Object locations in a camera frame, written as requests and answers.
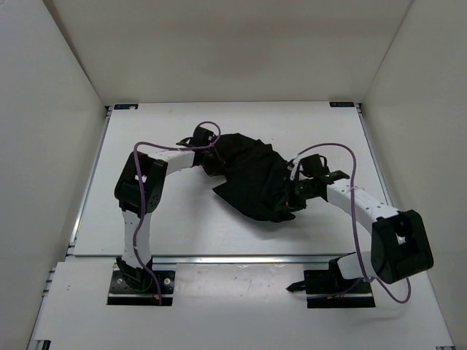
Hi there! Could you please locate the blue table label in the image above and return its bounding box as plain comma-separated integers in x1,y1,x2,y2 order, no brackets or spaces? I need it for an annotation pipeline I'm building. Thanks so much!
113,104,139,110
329,101,355,108

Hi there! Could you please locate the purple cable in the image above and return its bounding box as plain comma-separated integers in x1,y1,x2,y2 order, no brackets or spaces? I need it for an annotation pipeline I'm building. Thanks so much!
132,121,223,303
291,143,413,304

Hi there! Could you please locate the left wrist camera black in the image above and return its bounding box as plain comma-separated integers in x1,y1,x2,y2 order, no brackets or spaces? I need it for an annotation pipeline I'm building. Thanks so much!
190,126,216,147

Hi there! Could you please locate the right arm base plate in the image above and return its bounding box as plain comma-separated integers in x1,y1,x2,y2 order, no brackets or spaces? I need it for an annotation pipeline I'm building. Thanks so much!
286,269,376,309

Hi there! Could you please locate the black pleated skirt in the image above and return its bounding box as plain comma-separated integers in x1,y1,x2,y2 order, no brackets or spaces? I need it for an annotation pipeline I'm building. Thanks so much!
212,133,296,223

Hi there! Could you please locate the left blue table label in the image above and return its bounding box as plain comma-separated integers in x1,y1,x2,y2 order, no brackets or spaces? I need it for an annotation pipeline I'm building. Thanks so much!
113,104,139,110

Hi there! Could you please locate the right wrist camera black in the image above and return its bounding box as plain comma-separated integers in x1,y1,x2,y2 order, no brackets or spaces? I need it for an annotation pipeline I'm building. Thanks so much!
300,154,329,178

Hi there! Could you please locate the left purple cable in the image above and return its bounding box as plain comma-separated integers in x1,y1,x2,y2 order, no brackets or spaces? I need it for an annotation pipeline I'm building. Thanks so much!
132,121,223,303

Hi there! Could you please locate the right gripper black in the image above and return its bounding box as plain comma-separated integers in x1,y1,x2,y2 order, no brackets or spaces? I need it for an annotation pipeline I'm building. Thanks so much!
274,176,315,214

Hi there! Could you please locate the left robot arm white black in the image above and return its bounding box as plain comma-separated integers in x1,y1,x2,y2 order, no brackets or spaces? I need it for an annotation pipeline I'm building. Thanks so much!
114,141,215,290

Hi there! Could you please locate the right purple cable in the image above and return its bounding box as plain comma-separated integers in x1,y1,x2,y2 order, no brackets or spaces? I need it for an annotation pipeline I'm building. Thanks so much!
291,143,413,304

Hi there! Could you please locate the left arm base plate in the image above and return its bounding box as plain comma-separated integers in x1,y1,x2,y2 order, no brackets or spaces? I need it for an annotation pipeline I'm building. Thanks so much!
107,265,176,306

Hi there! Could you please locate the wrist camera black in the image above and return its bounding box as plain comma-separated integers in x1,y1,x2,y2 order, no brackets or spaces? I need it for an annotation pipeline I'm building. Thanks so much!
190,126,216,147
300,154,329,178

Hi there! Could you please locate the aluminium rail front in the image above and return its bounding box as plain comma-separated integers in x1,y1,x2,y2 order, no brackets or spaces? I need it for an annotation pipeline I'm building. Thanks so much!
65,253,413,266

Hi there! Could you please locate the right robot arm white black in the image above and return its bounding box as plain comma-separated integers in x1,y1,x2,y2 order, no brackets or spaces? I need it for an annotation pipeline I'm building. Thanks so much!
287,171,434,292

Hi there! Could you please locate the right blue table label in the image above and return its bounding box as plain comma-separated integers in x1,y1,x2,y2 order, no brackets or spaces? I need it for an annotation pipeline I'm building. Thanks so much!
329,101,355,108

